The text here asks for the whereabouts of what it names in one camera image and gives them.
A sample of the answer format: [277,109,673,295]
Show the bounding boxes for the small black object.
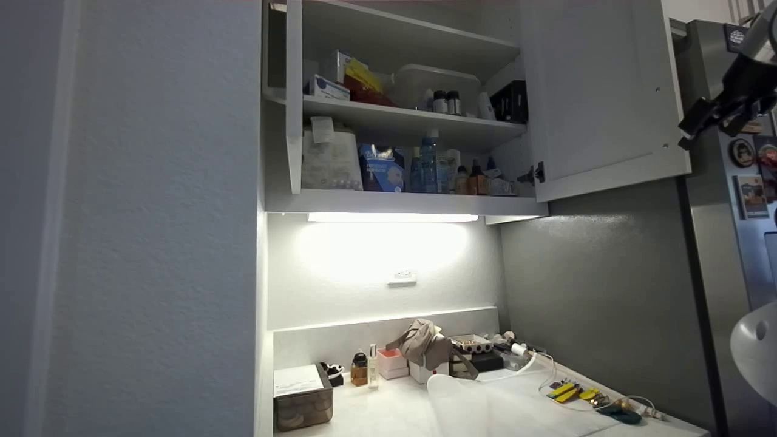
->
[315,359,348,388]

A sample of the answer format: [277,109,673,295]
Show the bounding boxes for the red pink magnet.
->
[756,139,777,207]

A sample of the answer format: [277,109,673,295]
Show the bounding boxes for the small clear bottle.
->
[367,342,382,394]

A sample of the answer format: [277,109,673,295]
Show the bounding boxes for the small glass jar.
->
[503,328,533,375]

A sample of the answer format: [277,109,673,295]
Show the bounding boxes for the Los Angeles poster magnet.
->
[734,172,771,222]

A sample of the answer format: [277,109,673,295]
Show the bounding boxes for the stainless steel refrigerator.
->
[493,17,777,437]

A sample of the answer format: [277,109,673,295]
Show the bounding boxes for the white cabinet door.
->
[281,0,306,196]

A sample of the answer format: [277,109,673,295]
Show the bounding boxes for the white door with bar handle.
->
[520,0,695,203]

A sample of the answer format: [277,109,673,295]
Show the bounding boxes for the small white blue box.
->
[304,74,352,105]

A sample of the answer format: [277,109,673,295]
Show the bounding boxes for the clear plastic container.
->
[390,60,486,115]

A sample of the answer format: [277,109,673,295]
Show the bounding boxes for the round dark magnet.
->
[728,135,757,169]

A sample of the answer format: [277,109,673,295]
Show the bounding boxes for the dark blue magnet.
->
[720,23,749,53]

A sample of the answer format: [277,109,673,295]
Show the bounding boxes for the white plastic bottle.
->
[473,88,498,121]

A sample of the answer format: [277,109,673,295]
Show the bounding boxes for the dark box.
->
[465,338,509,377]

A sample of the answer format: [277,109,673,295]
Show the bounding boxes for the amber glass bottle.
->
[348,350,372,388]

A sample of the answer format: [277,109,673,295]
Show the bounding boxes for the white wall outlet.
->
[383,269,419,291]

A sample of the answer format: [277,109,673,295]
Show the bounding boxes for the yellow red package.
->
[332,48,393,106]

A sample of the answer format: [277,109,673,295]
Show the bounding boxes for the brown bottle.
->
[465,159,491,196]

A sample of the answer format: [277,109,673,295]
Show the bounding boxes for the under-cabinet light strip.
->
[304,208,484,228]

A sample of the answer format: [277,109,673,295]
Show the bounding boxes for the white wall cabinet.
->
[261,0,554,222]

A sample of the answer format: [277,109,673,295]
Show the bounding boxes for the small brown object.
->
[446,347,481,383]

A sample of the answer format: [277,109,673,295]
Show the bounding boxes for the brown box white lid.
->
[272,361,337,434]

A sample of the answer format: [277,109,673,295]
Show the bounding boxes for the pink white box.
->
[373,345,413,383]

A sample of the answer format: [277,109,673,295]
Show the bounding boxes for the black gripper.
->
[678,51,777,154]

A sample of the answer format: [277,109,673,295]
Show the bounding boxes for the white cabinet silver handles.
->
[661,0,777,29]

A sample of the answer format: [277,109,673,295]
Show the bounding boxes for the black box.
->
[487,78,532,126]

